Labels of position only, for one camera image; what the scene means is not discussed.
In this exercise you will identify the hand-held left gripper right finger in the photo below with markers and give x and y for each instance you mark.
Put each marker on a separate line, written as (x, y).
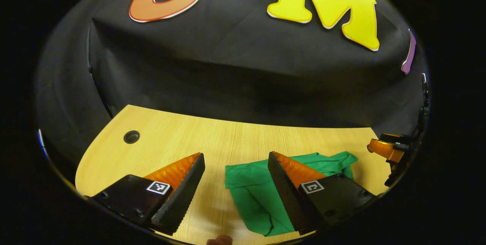
(286, 195)

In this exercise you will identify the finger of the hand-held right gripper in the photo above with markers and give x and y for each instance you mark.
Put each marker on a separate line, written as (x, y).
(404, 138)
(383, 149)

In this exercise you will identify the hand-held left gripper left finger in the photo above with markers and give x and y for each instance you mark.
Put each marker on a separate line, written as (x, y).
(184, 195)

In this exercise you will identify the green T-shirt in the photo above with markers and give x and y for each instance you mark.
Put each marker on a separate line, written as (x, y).
(254, 203)

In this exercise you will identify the black metal stand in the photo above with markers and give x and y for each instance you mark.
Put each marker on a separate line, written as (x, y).
(424, 112)

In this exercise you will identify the black backdrop cloth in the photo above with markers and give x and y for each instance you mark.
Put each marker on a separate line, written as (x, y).
(228, 66)

